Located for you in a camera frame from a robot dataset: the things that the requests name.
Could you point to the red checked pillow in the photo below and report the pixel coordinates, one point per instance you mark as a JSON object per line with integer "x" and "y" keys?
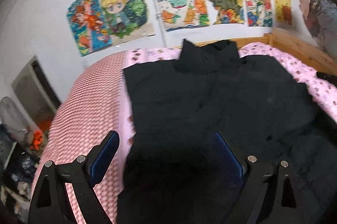
{"x": 87, "y": 108}

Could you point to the wooden bed frame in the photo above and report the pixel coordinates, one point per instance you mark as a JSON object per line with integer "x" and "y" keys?
{"x": 297, "y": 47}

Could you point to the standing fan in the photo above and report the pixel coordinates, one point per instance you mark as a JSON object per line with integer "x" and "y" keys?
{"x": 11, "y": 116}

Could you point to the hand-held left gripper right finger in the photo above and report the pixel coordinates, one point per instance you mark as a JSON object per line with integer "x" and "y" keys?
{"x": 227, "y": 158}

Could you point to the pink apple-printed quilt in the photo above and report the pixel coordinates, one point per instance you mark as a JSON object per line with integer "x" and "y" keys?
{"x": 289, "y": 61}

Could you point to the small orange item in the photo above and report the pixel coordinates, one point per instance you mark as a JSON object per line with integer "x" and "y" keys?
{"x": 36, "y": 139}

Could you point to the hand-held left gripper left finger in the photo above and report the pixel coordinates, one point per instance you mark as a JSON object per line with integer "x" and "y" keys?
{"x": 104, "y": 158}

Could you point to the black shirt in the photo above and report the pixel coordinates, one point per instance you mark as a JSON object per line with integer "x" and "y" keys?
{"x": 197, "y": 97}

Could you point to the group of colourful wall drawings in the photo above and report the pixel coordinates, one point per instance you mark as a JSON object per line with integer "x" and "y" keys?
{"x": 123, "y": 11}

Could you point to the clear plastic bag of bedding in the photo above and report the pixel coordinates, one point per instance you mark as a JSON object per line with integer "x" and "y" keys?
{"x": 326, "y": 19}

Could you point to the grey wall panel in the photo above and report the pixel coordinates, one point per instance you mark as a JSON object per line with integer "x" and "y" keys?
{"x": 34, "y": 92}

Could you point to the white wall conduit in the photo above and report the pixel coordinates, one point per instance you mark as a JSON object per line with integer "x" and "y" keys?
{"x": 160, "y": 26}

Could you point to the pile of household clutter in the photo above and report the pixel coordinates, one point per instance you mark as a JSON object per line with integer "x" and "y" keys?
{"x": 18, "y": 168}

